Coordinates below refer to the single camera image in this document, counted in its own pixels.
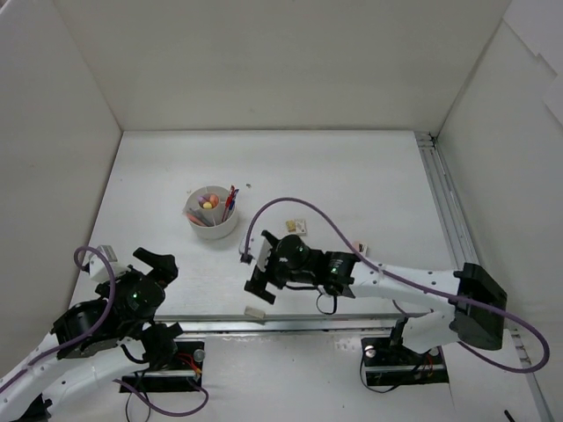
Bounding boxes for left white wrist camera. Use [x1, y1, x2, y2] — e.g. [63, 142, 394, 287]
[87, 245, 128, 283]

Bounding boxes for white round divided container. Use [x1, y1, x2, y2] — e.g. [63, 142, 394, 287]
[183, 186, 238, 240]

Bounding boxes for aluminium table rail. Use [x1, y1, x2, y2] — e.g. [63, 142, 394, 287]
[415, 132, 554, 421]

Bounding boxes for yellow staple box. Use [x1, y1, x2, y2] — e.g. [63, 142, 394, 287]
[286, 220, 296, 232]

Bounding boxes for white staple box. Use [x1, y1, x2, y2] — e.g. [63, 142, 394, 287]
[294, 219, 307, 236]

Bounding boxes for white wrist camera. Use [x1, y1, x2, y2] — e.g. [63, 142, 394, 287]
[87, 245, 128, 283]
[238, 237, 273, 273]

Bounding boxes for front aluminium rail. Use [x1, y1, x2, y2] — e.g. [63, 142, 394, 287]
[166, 312, 441, 336]

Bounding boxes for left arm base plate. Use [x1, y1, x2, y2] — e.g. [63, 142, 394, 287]
[121, 340, 205, 393]

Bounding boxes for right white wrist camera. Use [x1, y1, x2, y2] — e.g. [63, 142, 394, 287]
[238, 237, 273, 273]

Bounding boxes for red gel pen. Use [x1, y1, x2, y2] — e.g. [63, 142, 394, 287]
[223, 185, 236, 222]

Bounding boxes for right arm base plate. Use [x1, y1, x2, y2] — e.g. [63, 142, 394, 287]
[359, 338, 450, 394]

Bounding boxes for white eraser block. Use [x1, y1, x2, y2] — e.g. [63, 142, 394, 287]
[244, 306, 267, 320]

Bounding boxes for blue gel pen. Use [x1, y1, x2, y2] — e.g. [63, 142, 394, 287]
[225, 187, 238, 222]

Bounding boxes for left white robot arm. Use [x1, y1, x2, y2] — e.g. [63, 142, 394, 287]
[1, 245, 181, 421]

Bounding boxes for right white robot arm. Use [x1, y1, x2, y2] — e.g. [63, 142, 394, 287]
[240, 231, 507, 362]

